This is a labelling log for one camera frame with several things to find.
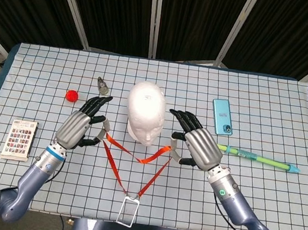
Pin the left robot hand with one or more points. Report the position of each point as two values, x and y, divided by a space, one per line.
74 127

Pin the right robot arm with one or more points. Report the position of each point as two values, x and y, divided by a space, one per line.
238 205

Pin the small brass fitting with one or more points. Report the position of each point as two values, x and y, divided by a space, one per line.
70 221

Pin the white foam mannequin head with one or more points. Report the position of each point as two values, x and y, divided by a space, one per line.
146 105

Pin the red ball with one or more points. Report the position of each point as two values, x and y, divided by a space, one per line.
72 96

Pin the light blue smartphone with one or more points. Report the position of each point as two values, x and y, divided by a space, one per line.
222 117

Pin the blue checked tablecloth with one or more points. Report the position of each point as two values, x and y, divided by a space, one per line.
48 72

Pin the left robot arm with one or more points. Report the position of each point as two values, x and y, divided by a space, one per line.
35 173

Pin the green blue toy water pump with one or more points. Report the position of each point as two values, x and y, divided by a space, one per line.
264 160

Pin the clear badge holder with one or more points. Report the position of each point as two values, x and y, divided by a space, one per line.
127 212

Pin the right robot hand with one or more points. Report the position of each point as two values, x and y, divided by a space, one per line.
202 147

